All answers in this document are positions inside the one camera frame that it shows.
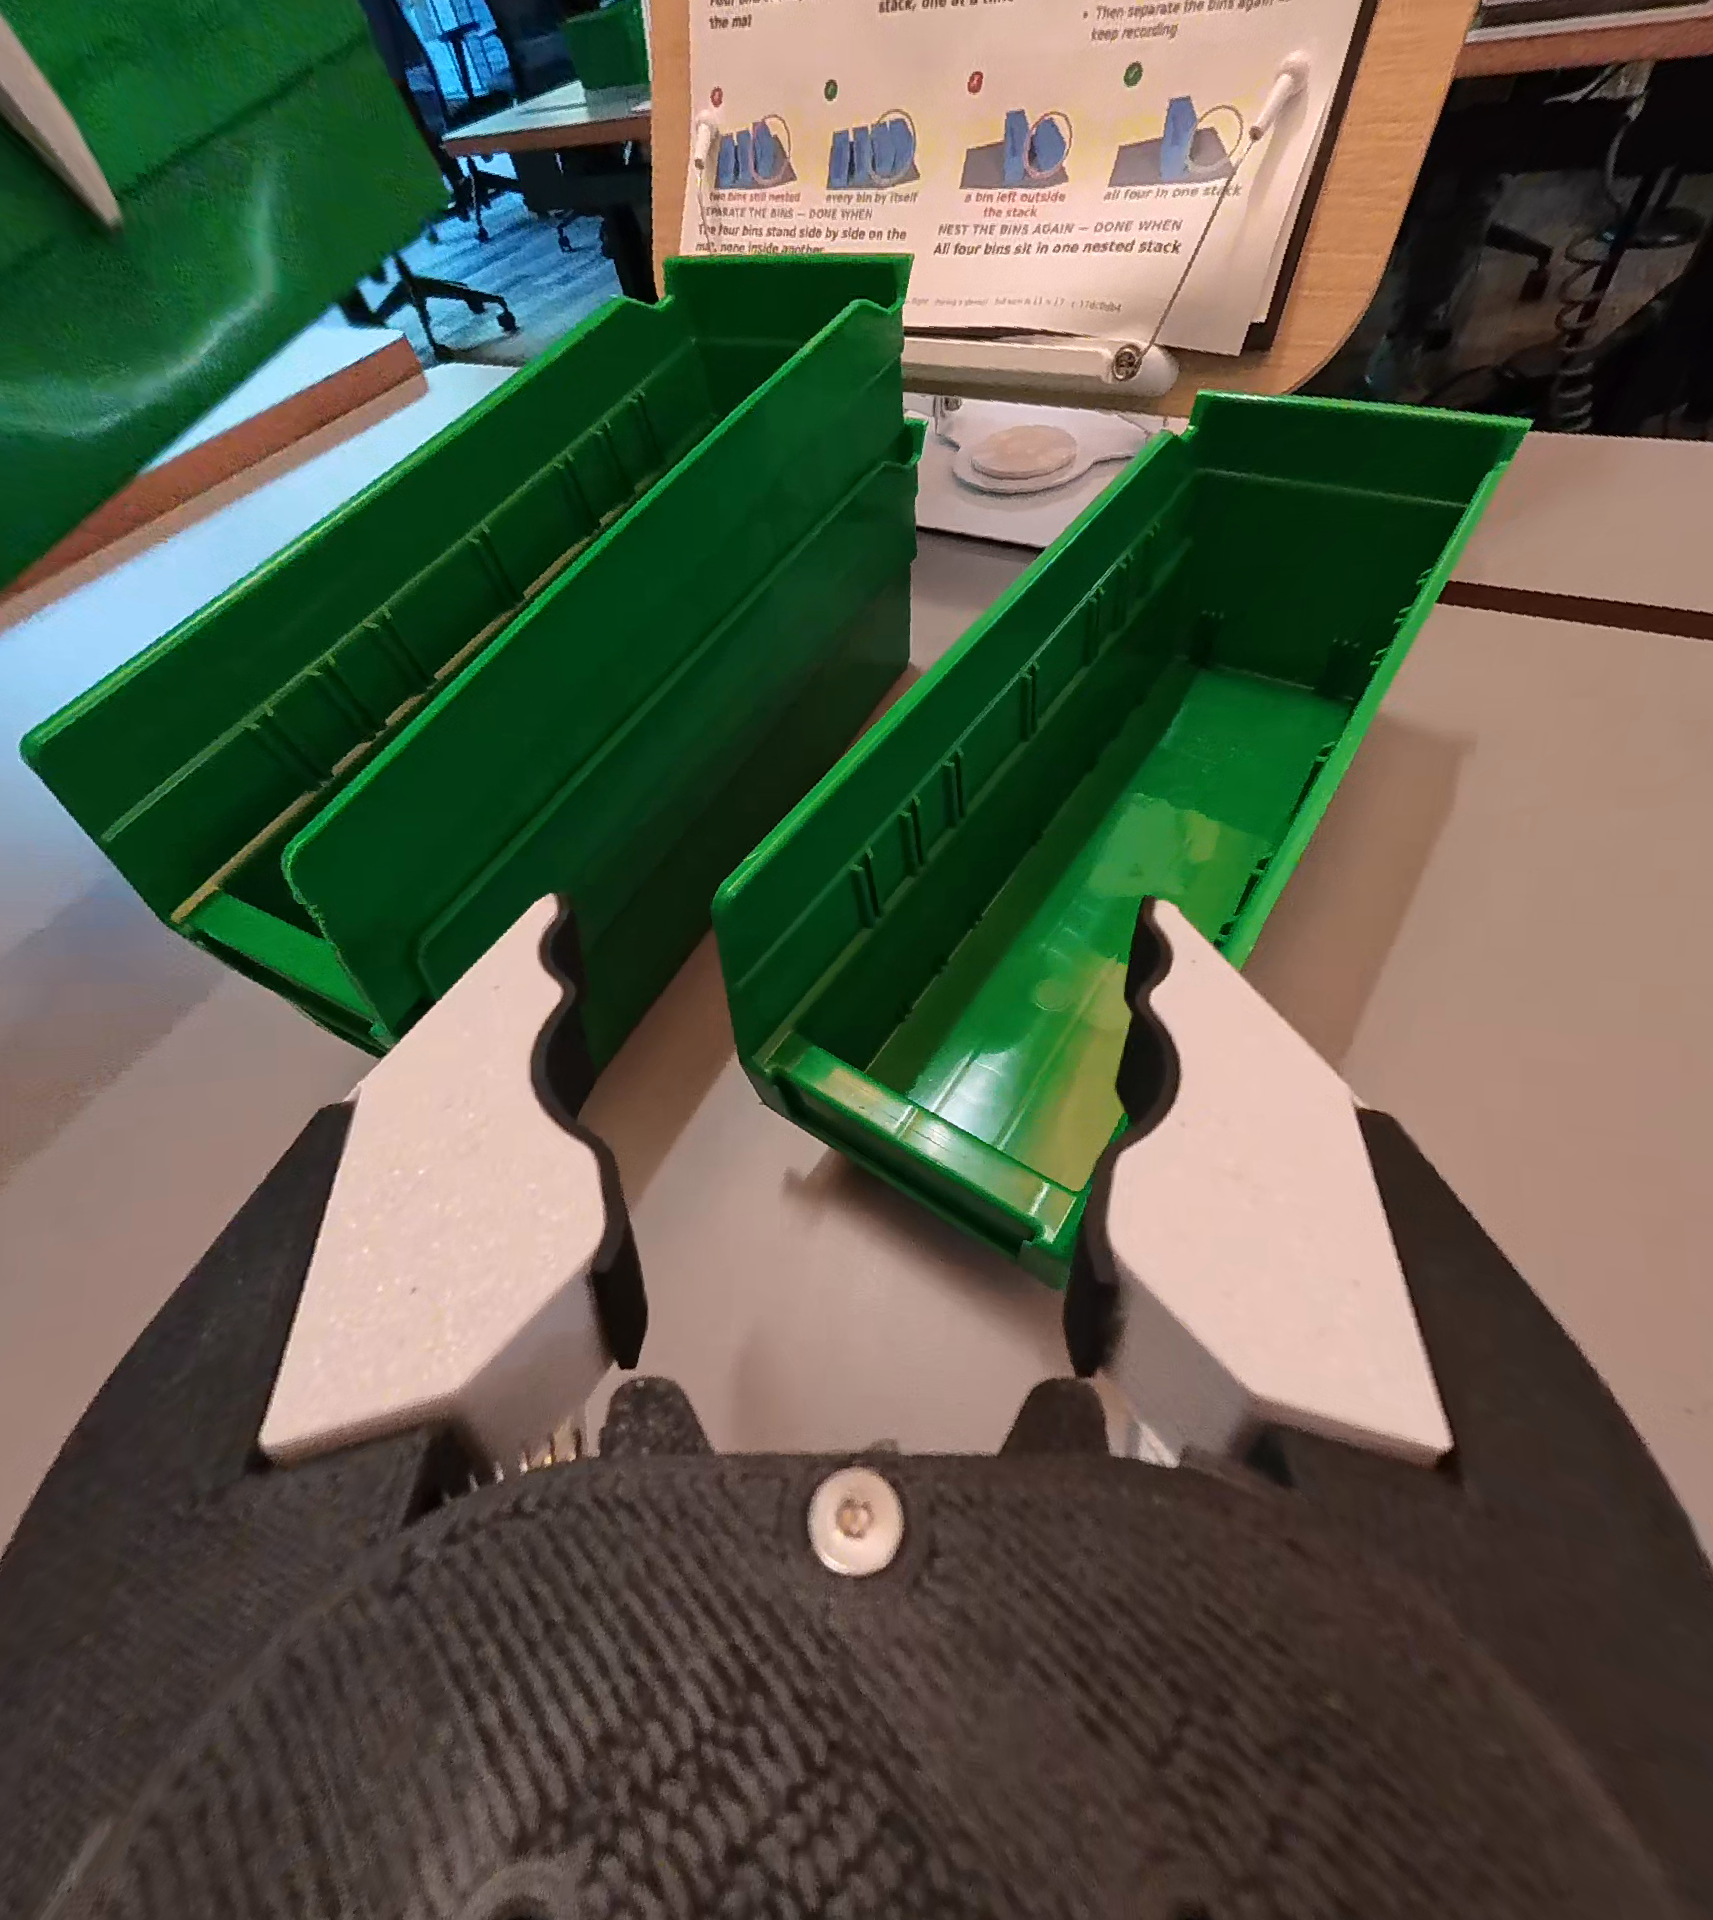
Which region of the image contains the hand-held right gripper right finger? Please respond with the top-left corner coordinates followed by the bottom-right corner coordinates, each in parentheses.
top-left (1067, 902), bottom-right (1451, 1469)

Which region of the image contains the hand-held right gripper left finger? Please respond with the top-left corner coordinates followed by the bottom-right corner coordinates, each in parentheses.
top-left (258, 895), bottom-right (645, 1467)

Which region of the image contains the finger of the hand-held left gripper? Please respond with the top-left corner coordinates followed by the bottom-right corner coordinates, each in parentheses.
top-left (0, 0), bottom-right (123, 230)

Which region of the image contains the black office chair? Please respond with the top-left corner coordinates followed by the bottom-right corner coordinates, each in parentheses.
top-left (341, 196), bottom-right (519, 355)

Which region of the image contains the background office table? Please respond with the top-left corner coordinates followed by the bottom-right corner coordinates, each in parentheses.
top-left (442, 73), bottom-right (655, 302)

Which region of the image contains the green box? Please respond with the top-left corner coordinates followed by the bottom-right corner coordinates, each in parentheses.
top-left (561, 5), bottom-right (651, 95)

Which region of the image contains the white stand base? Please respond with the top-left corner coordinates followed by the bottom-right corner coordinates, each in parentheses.
top-left (911, 393), bottom-right (1190, 550)

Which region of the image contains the white stand ledge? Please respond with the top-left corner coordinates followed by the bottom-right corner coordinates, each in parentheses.
top-left (898, 336), bottom-right (1182, 396)

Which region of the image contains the printed instruction sheet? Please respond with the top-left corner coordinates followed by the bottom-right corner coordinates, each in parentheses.
top-left (681, 0), bottom-right (1366, 346)

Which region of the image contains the instruction sheet on wooden stand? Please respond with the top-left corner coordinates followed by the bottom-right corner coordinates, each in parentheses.
top-left (647, 0), bottom-right (1478, 399)

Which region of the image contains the wood-edged work table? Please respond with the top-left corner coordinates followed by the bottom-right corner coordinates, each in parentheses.
top-left (1456, 0), bottom-right (1713, 79)

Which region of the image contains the coiled grey cable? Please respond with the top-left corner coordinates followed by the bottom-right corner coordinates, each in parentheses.
top-left (1543, 224), bottom-right (1610, 439)

